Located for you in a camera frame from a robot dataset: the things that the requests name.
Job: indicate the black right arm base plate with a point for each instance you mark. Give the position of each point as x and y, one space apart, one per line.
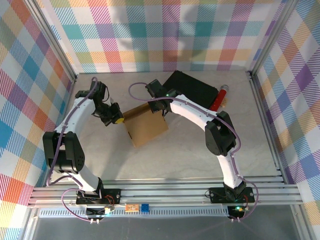
217 195

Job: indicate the aluminium front rail beam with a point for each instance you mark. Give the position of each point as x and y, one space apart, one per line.
162 193

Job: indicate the aluminium side rail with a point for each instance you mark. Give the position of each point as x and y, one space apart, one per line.
266 125

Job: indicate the aluminium frame post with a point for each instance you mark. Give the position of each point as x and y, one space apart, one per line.
52 42
272 37

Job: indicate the small black electronics box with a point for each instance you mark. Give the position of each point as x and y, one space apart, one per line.
236 211
96 212

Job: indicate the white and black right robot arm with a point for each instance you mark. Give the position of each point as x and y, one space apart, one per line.
190 110

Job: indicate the red cylinder with silver cap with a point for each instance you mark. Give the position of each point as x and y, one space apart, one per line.
220 97

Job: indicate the brown cardboard box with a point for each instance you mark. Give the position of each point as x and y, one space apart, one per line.
147 125

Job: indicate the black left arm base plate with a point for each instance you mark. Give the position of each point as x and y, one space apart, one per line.
112 196

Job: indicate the blue plastic block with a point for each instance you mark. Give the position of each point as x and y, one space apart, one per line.
145 208

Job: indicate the small orange circuit board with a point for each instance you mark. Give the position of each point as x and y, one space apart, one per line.
132 208

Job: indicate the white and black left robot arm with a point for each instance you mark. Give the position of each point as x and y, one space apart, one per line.
80 112

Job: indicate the black flat tray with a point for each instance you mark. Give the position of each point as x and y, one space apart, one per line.
195 87

